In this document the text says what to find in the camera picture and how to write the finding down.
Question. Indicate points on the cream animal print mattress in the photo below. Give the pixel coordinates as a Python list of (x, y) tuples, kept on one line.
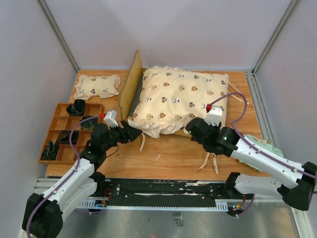
[(171, 97)]

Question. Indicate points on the rolled dark green sock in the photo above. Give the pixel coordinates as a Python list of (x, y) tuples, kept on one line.
[(88, 122)]

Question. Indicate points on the wooden pet bed frame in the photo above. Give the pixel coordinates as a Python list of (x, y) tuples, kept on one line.
[(132, 89)]

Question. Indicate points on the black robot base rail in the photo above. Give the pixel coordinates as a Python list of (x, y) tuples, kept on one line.
[(159, 190)]

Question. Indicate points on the wooden compartment tray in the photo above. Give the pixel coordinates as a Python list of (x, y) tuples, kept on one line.
[(62, 121)]

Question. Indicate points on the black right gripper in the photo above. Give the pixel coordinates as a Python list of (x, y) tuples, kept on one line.
[(216, 127)]

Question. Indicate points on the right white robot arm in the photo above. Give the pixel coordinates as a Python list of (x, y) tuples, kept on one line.
[(293, 182)]

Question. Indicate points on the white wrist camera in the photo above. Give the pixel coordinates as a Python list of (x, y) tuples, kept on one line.
[(109, 118), (214, 115)]

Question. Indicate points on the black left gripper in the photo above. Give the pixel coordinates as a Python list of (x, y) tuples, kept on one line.
[(132, 133)]

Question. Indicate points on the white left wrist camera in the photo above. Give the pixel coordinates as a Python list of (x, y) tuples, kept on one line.
[(109, 118)]

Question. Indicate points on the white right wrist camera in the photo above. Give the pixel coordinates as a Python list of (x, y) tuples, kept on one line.
[(214, 115)]

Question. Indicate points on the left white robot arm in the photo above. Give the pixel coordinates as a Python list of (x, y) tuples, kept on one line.
[(46, 213)]

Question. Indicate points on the small animal print pillow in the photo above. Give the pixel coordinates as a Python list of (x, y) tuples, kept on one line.
[(101, 86)]

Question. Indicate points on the black rolled sock top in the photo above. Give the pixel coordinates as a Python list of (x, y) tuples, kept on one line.
[(77, 108)]

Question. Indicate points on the dark patterned sock bottom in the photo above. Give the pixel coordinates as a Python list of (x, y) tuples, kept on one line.
[(50, 153)]

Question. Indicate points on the white slotted cable duct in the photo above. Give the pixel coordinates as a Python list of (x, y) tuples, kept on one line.
[(189, 204)]

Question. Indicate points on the dark folded sock middle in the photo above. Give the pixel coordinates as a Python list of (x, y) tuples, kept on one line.
[(63, 137)]

